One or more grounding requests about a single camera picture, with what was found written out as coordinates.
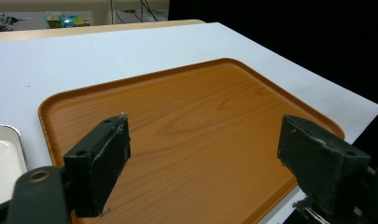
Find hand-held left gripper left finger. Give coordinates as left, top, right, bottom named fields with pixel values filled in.
left=63, top=113, right=132, bottom=218

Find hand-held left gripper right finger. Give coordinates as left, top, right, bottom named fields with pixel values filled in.
left=276, top=114, right=372, bottom=216

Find white metal tray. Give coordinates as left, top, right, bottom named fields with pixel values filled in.
left=0, top=123, right=29, bottom=209

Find brown wood-grain tray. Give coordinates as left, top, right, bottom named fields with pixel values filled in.
left=37, top=57, right=346, bottom=224

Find light wooden table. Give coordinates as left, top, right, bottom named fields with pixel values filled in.
left=0, top=19, right=206, bottom=43

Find colourful toys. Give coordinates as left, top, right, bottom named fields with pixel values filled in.
left=44, top=13, right=91, bottom=30

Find black cable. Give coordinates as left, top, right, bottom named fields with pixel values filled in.
left=110, top=0, right=161, bottom=25

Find grey cable bundle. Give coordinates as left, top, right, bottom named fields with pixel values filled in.
left=0, top=12, right=31, bottom=33

